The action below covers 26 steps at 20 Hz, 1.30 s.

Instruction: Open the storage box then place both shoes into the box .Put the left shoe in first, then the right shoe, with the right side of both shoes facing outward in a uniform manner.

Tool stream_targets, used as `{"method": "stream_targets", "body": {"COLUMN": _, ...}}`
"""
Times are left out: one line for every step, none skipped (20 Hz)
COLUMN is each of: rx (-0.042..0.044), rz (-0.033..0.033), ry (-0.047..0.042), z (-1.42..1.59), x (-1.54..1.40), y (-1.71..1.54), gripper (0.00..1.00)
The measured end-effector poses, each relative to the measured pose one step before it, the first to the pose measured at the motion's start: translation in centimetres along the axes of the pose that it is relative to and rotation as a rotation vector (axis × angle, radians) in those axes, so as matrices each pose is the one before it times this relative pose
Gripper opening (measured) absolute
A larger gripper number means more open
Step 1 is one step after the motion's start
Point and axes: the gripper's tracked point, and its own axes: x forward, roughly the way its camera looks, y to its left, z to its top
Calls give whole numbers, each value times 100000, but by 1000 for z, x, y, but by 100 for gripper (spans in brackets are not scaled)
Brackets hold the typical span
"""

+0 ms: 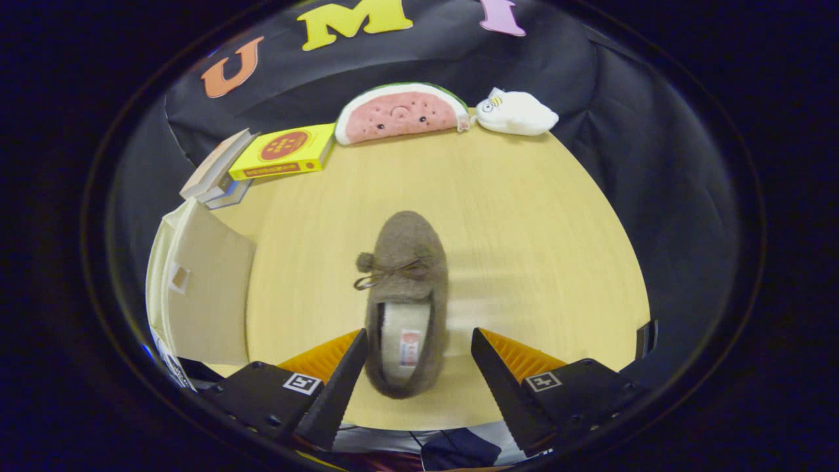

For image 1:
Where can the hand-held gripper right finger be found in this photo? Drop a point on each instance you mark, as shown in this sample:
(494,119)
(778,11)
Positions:
(501,390)

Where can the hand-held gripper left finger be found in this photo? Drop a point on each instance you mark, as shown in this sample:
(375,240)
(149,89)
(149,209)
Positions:
(337,390)

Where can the beige fabric storage box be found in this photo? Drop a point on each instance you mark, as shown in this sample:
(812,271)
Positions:
(210,295)

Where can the brown fuzzy shoe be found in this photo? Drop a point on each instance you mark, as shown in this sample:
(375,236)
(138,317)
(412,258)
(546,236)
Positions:
(406,242)

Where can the person's dark blue clothing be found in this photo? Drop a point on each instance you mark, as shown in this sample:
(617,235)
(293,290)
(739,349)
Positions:
(459,452)

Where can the black table clamp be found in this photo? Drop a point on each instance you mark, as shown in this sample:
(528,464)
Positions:
(645,341)

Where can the blue book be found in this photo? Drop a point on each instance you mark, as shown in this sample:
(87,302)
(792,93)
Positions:
(233,196)

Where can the grey book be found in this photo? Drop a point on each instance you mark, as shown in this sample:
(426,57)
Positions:
(219,193)

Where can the yellow book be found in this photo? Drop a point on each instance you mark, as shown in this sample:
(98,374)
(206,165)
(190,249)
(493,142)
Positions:
(282,151)

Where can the beige book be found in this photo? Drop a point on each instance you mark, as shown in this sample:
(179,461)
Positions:
(213,170)

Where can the white plush toy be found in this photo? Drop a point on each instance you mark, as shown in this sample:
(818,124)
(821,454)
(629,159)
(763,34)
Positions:
(518,115)

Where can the watermelon slice plush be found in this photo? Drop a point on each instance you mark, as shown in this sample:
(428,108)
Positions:
(400,115)

